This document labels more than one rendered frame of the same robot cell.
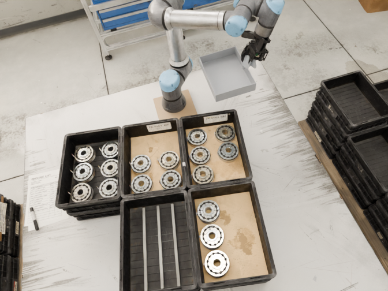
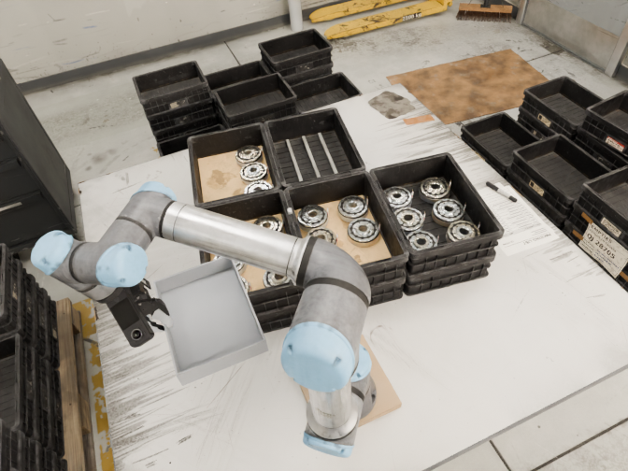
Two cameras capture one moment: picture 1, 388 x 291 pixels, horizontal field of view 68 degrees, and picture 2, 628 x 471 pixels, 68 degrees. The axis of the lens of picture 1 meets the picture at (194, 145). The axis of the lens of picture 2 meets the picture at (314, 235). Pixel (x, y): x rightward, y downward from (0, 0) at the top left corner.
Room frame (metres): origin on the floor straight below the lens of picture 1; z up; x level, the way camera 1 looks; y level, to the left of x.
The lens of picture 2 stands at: (1.65, -0.07, 2.00)
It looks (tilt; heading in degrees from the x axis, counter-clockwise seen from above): 49 degrees down; 169
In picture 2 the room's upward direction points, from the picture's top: 6 degrees counter-clockwise
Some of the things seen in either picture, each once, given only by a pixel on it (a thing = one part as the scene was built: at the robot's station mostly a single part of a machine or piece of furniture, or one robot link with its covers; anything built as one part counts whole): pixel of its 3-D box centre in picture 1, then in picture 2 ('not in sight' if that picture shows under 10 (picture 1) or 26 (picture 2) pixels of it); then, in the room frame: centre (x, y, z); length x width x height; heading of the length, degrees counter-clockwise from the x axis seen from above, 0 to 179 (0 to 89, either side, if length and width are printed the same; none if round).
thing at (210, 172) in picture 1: (202, 174); (266, 226); (0.58, -0.02, 0.86); 0.10 x 0.10 x 0.01
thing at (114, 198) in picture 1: (90, 164); (431, 201); (0.71, 0.51, 0.92); 0.40 x 0.30 x 0.02; 178
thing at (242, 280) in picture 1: (228, 230); (232, 163); (0.29, -0.08, 0.92); 0.40 x 0.30 x 0.02; 178
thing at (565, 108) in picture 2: not in sight; (560, 125); (-0.14, 1.76, 0.31); 0.40 x 0.30 x 0.34; 8
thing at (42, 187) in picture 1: (45, 197); (506, 216); (0.68, 0.84, 0.70); 0.33 x 0.23 x 0.01; 8
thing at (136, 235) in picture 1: (158, 242); (312, 157); (0.30, 0.22, 0.87); 0.40 x 0.30 x 0.11; 178
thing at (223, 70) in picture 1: (226, 73); (208, 314); (1.01, -0.22, 1.07); 0.27 x 0.20 x 0.05; 8
